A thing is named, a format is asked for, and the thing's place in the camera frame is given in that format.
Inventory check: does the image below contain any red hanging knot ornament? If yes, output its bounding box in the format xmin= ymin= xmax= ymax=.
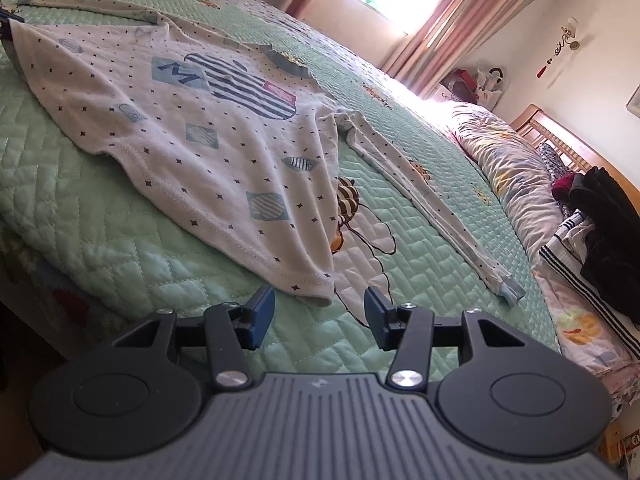
xmin=536 ymin=41 xmax=564 ymax=79

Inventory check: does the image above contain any green quilted bee bedspread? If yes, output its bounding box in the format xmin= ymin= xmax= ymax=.
xmin=1 ymin=0 xmax=558 ymax=373

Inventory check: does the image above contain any floral folded duvet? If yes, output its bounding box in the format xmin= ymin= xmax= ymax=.
xmin=444 ymin=102 xmax=639 ymax=416

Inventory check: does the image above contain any wooden bed headboard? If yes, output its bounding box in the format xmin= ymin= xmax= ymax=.
xmin=510 ymin=104 xmax=640 ymax=211

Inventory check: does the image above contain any framed wall picture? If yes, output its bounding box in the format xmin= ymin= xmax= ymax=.
xmin=626 ymin=86 xmax=640 ymax=118

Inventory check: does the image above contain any pile of dark clothes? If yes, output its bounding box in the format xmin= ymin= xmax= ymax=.
xmin=538 ymin=143 xmax=639 ymax=356

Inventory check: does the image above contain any pink curtain right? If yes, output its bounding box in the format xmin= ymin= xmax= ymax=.
xmin=382 ymin=0 xmax=535 ymax=98

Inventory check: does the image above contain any nightstand clutter with plush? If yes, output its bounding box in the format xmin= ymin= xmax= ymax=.
xmin=435 ymin=67 xmax=504 ymax=110

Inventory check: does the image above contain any white dotted baby garment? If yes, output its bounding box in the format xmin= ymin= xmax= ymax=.
xmin=12 ymin=0 xmax=524 ymax=307

